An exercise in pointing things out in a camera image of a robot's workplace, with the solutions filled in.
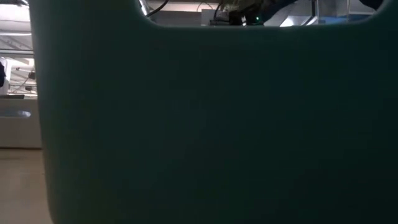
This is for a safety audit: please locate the white plastic bin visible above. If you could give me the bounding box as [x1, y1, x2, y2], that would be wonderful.
[0, 98, 42, 149]

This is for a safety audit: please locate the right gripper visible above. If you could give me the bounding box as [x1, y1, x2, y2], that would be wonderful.
[228, 6, 269, 27]

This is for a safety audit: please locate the teal plastic bin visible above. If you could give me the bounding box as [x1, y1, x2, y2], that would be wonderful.
[28, 0, 398, 224]

